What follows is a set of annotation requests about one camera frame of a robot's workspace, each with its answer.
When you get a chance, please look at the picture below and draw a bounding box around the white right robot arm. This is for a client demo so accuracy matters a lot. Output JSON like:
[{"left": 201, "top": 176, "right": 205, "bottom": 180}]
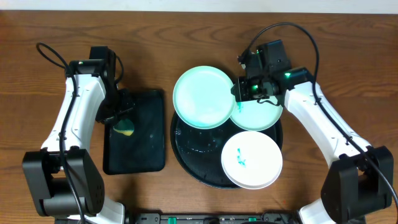
[{"left": 231, "top": 67, "right": 397, "bottom": 223}]

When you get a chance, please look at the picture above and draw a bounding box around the sage green plate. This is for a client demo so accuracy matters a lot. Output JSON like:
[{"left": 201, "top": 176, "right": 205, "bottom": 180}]
[{"left": 230, "top": 96, "right": 283, "bottom": 131}]

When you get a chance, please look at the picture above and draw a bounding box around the green yellow sponge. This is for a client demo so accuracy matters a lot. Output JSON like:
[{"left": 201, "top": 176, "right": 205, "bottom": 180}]
[{"left": 113, "top": 119, "right": 134, "bottom": 136}]

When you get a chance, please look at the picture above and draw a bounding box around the white plate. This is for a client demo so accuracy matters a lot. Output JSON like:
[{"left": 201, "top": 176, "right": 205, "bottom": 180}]
[{"left": 221, "top": 131, "right": 283, "bottom": 190}]

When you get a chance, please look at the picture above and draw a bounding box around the black round tray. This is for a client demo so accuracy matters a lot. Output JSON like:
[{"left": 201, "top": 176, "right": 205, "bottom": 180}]
[{"left": 170, "top": 110, "right": 284, "bottom": 190}]

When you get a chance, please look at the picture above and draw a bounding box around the mint green plate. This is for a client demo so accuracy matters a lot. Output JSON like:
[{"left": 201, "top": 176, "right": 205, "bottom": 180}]
[{"left": 172, "top": 66, "right": 236, "bottom": 129}]

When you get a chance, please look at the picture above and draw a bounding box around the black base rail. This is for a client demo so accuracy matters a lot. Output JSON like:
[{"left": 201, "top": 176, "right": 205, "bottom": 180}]
[{"left": 134, "top": 212, "right": 301, "bottom": 224}]

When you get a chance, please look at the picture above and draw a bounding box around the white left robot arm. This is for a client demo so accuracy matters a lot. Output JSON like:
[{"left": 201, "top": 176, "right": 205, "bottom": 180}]
[{"left": 22, "top": 59, "right": 132, "bottom": 223}]

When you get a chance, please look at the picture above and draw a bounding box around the black rectangular tray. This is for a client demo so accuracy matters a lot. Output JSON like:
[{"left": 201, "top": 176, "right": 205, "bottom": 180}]
[{"left": 103, "top": 90, "right": 165, "bottom": 175}]

